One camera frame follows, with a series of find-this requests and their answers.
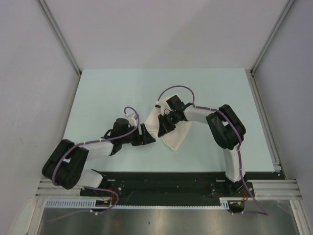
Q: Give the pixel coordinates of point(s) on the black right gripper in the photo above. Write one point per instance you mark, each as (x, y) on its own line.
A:
(165, 128)

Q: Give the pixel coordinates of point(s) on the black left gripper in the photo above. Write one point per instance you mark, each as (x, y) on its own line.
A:
(145, 138)

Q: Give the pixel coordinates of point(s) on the white cloth napkin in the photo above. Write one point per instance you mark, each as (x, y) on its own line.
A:
(173, 139)

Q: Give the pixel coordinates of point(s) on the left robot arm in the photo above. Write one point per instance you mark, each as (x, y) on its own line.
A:
(65, 166)

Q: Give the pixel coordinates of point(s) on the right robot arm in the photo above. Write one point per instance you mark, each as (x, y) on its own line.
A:
(226, 128)

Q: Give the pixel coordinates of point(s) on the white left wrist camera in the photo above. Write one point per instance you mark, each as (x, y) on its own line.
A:
(132, 119)

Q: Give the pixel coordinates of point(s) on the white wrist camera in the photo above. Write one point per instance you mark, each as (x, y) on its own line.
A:
(158, 104)
(132, 119)

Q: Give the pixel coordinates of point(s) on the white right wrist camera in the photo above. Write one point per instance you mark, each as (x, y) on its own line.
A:
(158, 104)

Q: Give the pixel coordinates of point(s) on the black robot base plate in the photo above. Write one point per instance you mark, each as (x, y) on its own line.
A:
(139, 199)

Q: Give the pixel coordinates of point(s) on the right aluminium frame post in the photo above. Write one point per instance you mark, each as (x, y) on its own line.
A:
(273, 34)

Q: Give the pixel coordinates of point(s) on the aluminium frame post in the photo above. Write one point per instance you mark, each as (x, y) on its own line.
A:
(43, 6)
(273, 34)

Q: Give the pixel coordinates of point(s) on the aluminium right side rail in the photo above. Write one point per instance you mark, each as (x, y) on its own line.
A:
(265, 123)

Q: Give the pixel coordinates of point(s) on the left aluminium frame post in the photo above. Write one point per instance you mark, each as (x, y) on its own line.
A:
(43, 6)

